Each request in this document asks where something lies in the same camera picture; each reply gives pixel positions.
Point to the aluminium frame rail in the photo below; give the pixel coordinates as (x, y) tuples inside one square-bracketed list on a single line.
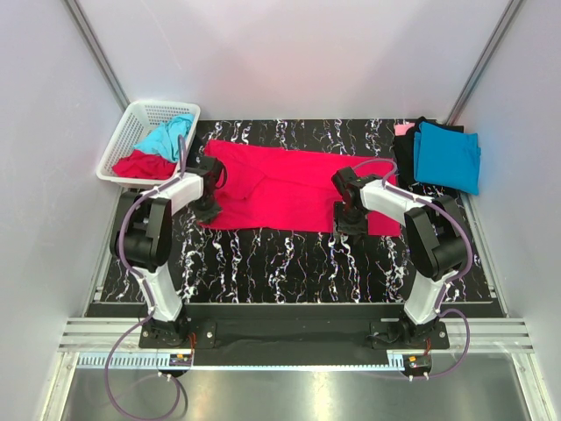
[(114, 342)]

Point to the red shirt in basket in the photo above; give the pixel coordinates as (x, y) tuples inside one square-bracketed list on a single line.
[(141, 165)]

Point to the folded blue t-shirt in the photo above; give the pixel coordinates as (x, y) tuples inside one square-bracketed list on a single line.
[(446, 158)]

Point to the light blue shirt in basket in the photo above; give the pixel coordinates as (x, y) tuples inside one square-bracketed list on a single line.
[(164, 140)]

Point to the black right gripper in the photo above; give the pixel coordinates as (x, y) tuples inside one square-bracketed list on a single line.
[(352, 230)]

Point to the folded pink t-shirt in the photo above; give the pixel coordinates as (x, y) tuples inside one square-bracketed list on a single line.
[(401, 129)]

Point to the folded black t-shirt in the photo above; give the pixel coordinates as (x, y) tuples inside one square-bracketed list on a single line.
[(403, 147)]

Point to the red t-shirt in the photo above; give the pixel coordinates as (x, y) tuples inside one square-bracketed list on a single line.
[(280, 189)]

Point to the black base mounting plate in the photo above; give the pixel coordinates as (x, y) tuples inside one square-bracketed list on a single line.
[(296, 335)]

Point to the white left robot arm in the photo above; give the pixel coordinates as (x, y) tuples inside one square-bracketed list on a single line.
[(142, 236)]

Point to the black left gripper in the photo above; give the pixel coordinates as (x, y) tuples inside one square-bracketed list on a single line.
[(209, 216)]

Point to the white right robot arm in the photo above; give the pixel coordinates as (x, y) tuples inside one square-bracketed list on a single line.
[(438, 244)]

